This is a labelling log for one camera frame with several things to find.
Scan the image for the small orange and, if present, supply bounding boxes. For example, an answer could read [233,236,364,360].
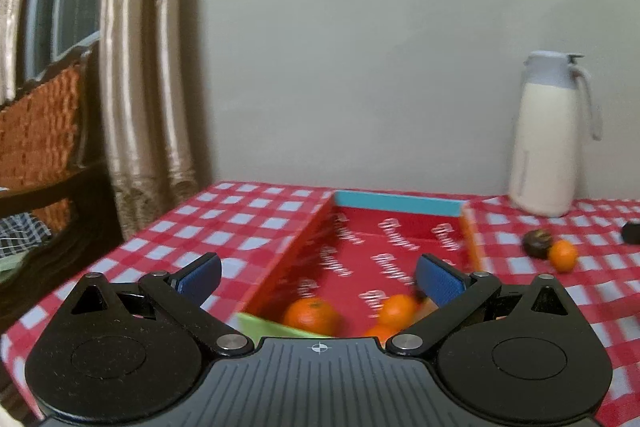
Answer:
[548,239,579,273]
[378,294,420,331]

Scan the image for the dark mangosteen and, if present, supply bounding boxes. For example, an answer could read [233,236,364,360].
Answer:
[522,229,554,259]

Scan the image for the red white checkered tablecloth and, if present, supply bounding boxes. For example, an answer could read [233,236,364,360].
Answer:
[2,182,639,426]

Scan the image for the cream grey thermos jug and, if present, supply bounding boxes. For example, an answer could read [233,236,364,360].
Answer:
[508,51,602,218]

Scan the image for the checked dark cloth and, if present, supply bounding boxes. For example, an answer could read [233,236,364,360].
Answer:
[0,212,51,260]

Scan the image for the colourful cardboard box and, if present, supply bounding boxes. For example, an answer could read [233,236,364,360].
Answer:
[235,191,483,341]

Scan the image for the wooden chair orange cushion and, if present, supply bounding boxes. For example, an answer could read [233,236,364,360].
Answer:
[1,44,122,331]

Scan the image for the beige curtain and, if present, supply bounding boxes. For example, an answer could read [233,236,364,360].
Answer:
[1,0,198,237]

